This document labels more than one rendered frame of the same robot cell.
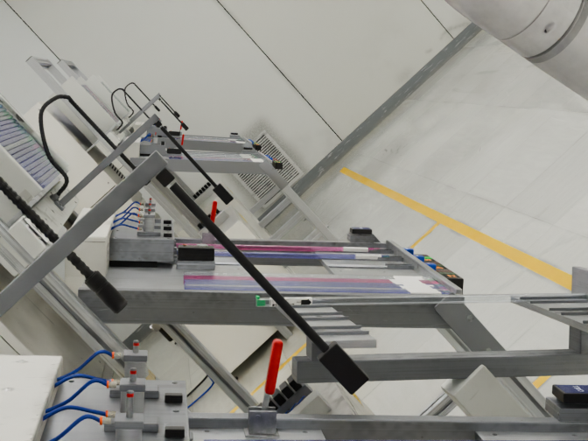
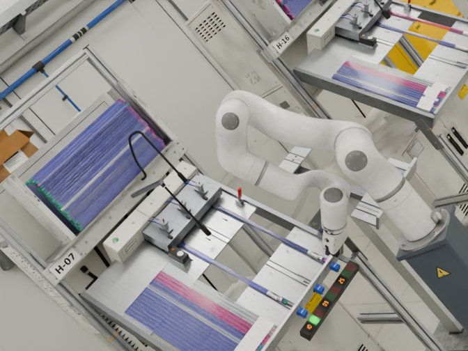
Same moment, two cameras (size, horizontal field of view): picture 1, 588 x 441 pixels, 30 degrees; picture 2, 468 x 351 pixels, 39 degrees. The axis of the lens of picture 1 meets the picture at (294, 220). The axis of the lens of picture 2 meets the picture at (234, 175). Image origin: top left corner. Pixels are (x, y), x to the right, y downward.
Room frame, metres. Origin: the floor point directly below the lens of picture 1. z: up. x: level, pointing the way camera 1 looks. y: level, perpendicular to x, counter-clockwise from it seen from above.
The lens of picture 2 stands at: (-0.01, -2.11, 1.66)
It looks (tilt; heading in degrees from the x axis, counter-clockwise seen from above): 11 degrees down; 61
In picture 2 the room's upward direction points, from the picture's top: 42 degrees counter-clockwise
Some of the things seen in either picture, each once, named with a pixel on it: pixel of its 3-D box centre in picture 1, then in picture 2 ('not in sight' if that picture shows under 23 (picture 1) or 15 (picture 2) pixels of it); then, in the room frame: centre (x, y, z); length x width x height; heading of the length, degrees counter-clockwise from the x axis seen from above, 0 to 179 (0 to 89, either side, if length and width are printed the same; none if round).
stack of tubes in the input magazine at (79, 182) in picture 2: not in sight; (97, 164); (0.92, 0.38, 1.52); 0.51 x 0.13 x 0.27; 0
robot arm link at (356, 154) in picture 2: not in sight; (366, 165); (1.21, -0.55, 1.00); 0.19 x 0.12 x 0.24; 41
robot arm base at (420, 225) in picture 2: not in sight; (407, 210); (1.23, -0.53, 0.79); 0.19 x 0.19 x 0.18
